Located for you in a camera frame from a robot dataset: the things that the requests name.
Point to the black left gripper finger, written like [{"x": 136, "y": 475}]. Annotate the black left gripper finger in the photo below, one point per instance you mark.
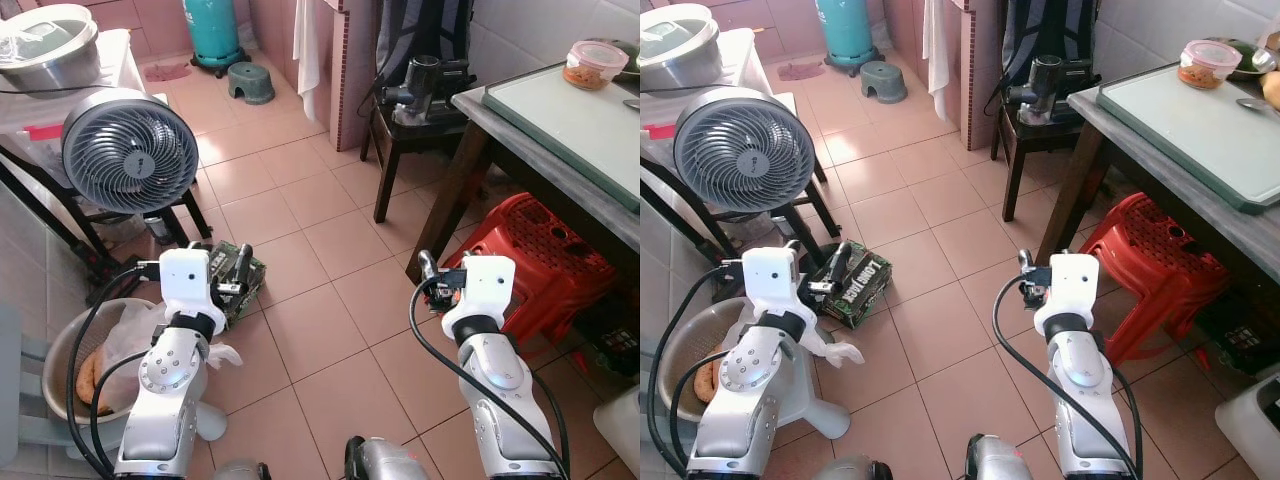
[
  {"x": 244, "y": 258},
  {"x": 841, "y": 258}
]

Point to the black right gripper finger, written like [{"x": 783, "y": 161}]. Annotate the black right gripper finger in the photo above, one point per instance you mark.
[
  {"x": 1025, "y": 260},
  {"x": 428, "y": 264}
]

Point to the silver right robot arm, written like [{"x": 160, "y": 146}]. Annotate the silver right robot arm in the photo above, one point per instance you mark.
[
  {"x": 500, "y": 385},
  {"x": 1080, "y": 385}
]

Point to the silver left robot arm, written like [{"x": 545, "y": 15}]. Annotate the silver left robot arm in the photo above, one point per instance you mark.
[
  {"x": 165, "y": 385},
  {"x": 745, "y": 385}
]

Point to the green black cardboard box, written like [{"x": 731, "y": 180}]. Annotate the green black cardboard box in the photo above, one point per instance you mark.
[
  {"x": 242, "y": 300},
  {"x": 858, "y": 290}
]

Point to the red plastic stool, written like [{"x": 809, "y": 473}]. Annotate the red plastic stool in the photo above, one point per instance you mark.
[
  {"x": 545, "y": 260},
  {"x": 1150, "y": 260}
]

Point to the grey-topped wooden table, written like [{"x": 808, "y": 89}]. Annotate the grey-topped wooden table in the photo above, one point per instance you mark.
[
  {"x": 470, "y": 170},
  {"x": 1090, "y": 170}
]

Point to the white plastic bag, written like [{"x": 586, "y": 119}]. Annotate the white plastic bag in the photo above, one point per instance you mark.
[{"x": 130, "y": 335}]

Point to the dark wooden chair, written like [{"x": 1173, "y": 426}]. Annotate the dark wooden chair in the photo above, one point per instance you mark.
[
  {"x": 1025, "y": 140},
  {"x": 400, "y": 140}
]

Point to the white plastic stand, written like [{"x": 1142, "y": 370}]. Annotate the white plastic stand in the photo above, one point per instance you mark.
[
  {"x": 825, "y": 415},
  {"x": 210, "y": 420}
]

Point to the grey round fan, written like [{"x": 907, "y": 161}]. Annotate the grey round fan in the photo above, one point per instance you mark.
[
  {"x": 130, "y": 150},
  {"x": 743, "y": 148}
]

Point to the orange-brown bread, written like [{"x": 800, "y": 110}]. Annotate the orange-brown bread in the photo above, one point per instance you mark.
[
  {"x": 708, "y": 382},
  {"x": 90, "y": 380}
]

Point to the beige plastic basin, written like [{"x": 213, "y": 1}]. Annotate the beige plastic basin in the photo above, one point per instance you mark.
[
  {"x": 65, "y": 350},
  {"x": 680, "y": 345}
]

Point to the black printed carton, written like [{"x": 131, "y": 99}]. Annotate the black printed carton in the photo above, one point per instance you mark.
[
  {"x": 615, "y": 335},
  {"x": 1240, "y": 330}
]

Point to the small grey-green plastic stool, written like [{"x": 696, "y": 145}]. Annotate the small grey-green plastic stool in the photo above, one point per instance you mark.
[
  {"x": 250, "y": 82},
  {"x": 884, "y": 80}
]

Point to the black handheld vacuum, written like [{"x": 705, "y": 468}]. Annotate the black handheld vacuum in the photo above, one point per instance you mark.
[
  {"x": 1045, "y": 85},
  {"x": 425, "y": 82}
]

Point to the silver black robot leg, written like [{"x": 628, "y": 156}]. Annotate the silver black robot leg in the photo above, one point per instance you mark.
[
  {"x": 385, "y": 460},
  {"x": 850, "y": 468},
  {"x": 240, "y": 470},
  {"x": 995, "y": 460}
]

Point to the pink floor rag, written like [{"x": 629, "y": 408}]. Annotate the pink floor rag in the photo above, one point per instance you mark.
[
  {"x": 167, "y": 72},
  {"x": 802, "y": 71}
]

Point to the pale green cutting board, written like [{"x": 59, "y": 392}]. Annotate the pale green cutting board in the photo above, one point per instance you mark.
[
  {"x": 580, "y": 125},
  {"x": 1190, "y": 130}
]

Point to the white hanging towel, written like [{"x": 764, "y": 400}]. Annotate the white hanging towel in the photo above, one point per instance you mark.
[
  {"x": 938, "y": 45},
  {"x": 308, "y": 45}
]

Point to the white plastic container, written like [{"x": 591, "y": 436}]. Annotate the white plastic container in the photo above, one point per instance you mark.
[
  {"x": 622, "y": 430},
  {"x": 1252, "y": 425}
]

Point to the white table cover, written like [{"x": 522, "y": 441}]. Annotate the white table cover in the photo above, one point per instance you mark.
[
  {"x": 660, "y": 115},
  {"x": 35, "y": 110}
]

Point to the teal gas cylinder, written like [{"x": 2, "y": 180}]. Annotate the teal gas cylinder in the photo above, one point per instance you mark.
[
  {"x": 212, "y": 30},
  {"x": 846, "y": 28}
]

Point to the dark grey backpack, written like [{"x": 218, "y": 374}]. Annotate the dark grey backpack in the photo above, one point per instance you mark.
[
  {"x": 425, "y": 30},
  {"x": 1050, "y": 28}
]

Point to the silver metal pot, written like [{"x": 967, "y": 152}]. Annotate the silver metal pot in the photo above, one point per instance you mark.
[
  {"x": 680, "y": 55},
  {"x": 50, "y": 55}
]

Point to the pink-lidded plastic food container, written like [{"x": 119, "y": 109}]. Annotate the pink-lidded plastic food container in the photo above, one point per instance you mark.
[
  {"x": 595, "y": 65},
  {"x": 1208, "y": 63}
]

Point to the dark bowl with greens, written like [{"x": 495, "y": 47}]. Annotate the dark bowl with greens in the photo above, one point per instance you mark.
[
  {"x": 630, "y": 60},
  {"x": 1250, "y": 58}
]

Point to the orange round fruit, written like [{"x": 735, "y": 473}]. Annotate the orange round fruit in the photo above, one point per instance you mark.
[{"x": 1272, "y": 90}]

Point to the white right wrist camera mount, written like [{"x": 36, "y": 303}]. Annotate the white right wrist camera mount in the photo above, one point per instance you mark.
[
  {"x": 1068, "y": 288},
  {"x": 485, "y": 290}
]

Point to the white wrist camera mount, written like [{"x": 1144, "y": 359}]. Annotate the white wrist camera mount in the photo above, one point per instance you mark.
[
  {"x": 186, "y": 280},
  {"x": 772, "y": 278},
  {"x": 485, "y": 290},
  {"x": 1068, "y": 288}
]

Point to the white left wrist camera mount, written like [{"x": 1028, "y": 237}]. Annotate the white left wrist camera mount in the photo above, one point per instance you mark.
[
  {"x": 186, "y": 280},
  {"x": 772, "y": 278}
]

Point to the black metal table frame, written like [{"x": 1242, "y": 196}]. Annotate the black metal table frame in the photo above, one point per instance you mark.
[
  {"x": 60, "y": 220},
  {"x": 690, "y": 225}
]

